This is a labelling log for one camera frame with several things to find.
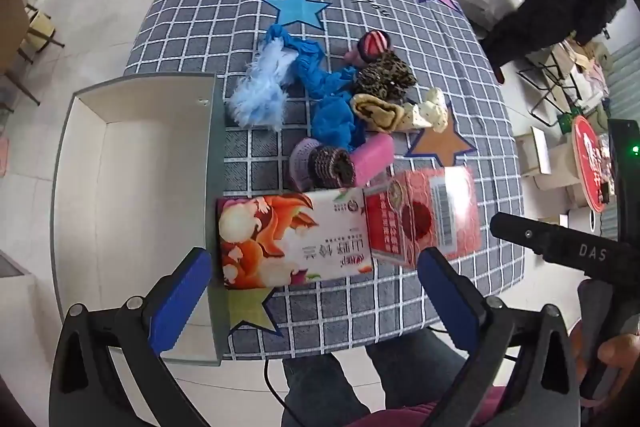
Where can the pink striped knit hat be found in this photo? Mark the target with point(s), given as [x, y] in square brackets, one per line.
[372, 44]

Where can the light blue fluffy cloth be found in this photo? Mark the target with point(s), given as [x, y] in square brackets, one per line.
[260, 102]

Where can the round red sign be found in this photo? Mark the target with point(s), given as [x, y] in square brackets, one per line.
[590, 162]

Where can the beige brown rolled cloth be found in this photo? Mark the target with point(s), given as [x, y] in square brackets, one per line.
[380, 117]

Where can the checked star-print tablecloth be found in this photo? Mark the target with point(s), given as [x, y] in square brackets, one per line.
[210, 32]

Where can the brown dining chair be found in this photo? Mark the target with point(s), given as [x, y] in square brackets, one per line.
[12, 27]

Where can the person's legs in jeans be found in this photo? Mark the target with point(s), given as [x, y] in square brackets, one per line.
[325, 382]

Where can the maroon garment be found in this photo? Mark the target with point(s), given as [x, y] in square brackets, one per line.
[400, 414]

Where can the purple knit cloth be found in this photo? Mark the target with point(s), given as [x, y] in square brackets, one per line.
[300, 162]

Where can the white box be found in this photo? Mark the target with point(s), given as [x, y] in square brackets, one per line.
[125, 187]

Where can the red carton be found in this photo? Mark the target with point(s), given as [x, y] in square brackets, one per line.
[425, 217]

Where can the person's right hand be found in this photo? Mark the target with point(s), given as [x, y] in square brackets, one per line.
[620, 349]

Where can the black metal rack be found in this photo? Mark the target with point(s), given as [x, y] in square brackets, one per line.
[545, 92]

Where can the blue mesh scarf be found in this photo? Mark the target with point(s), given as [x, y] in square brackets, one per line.
[312, 72]

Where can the leopard print cloth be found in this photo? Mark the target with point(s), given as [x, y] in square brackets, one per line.
[385, 74]

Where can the brown knit cloth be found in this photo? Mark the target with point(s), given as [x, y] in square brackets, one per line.
[330, 167]

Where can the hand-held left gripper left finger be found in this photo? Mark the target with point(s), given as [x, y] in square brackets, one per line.
[180, 302]

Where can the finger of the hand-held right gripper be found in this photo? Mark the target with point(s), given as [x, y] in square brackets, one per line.
[530, 234]

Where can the cream dotted sock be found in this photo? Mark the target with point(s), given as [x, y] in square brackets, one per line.
[430, 112]

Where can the mushroom print carton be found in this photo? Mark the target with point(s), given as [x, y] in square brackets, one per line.
[280, 237]

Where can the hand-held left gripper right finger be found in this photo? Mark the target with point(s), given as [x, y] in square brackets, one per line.
[447, 302]

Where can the pink rolled towel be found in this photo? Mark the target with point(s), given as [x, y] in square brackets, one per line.
[372, 157]

